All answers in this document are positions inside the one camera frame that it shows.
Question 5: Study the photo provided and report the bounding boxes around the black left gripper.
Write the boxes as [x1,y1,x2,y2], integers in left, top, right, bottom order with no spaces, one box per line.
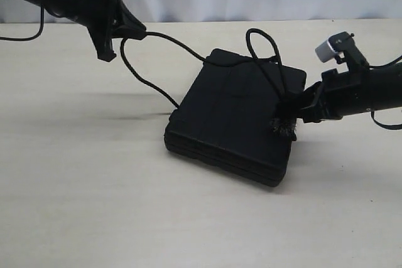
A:
[84,0,147,61]

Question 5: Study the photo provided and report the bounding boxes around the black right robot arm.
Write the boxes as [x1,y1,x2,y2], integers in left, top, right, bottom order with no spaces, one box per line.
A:
[274,63,401,123]

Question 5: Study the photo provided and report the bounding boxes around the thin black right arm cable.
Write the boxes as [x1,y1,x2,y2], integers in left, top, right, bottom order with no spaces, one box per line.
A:
[369,56,402,131]

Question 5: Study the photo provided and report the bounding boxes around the black rope with loop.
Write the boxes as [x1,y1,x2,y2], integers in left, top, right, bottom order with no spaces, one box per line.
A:
[119,28,298,142]

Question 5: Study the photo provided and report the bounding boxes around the black plastic carrying case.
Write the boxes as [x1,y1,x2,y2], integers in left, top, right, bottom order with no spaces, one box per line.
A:
[164,48,292,187]

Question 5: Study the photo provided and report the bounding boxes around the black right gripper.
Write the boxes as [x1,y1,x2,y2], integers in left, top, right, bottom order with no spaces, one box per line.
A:
[276,70,342,124]

